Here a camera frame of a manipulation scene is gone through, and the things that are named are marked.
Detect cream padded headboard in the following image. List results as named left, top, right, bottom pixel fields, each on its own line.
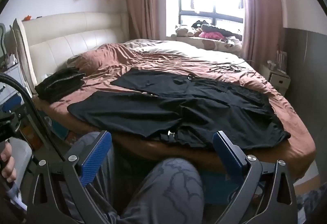
left=11, top=12, right=131, bottom=98

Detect black pants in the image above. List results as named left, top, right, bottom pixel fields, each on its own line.
left=67, top=68, right=292, bottom=150

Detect stack of folded black clothes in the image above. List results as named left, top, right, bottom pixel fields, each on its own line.
left=35, top=68, right=86, bottom=104

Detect pink plush toy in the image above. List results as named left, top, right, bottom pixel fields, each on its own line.
left=199, top=31, right=223, bottom=40

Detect person's left hand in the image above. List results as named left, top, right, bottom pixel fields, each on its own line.
left=0, top=141, right=17, bottom=184

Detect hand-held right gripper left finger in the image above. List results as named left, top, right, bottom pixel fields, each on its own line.
left=26, top=131, right=112, bottom=224

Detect person's right leg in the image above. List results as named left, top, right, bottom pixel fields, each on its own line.
left=120, top=158, right=205, bottom=224

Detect pile of clothes by window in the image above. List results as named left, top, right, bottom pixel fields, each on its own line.
left=191, top=20, right=242, bottom=39

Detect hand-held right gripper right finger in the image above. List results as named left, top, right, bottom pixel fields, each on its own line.
left=213, top=131, right=300, bottom=224

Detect white plush toy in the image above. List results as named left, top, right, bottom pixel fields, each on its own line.
left=175, top=24, right=195, bottom=37

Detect white nightstand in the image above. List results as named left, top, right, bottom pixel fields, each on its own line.
left=267, top=60, right=291, bottom=92

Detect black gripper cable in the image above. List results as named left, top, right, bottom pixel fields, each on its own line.
left=0, top=72, right=66, bottom=161

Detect black cables on bed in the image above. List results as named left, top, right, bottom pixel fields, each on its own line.
left=209, top=61, right=256, bottom=77

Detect white bedside drawer unit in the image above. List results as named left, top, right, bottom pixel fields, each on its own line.
left=0, top=62, right=27, bottom=104

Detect bed with brown sheet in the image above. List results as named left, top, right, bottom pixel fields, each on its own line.
left=33, top=40, right=317, bottom=181

